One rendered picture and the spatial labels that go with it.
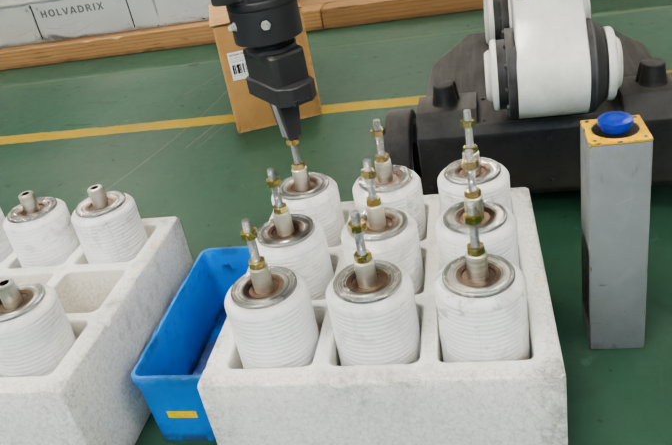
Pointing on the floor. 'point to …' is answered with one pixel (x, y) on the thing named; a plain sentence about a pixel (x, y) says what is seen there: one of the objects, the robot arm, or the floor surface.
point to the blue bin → (188, 345)
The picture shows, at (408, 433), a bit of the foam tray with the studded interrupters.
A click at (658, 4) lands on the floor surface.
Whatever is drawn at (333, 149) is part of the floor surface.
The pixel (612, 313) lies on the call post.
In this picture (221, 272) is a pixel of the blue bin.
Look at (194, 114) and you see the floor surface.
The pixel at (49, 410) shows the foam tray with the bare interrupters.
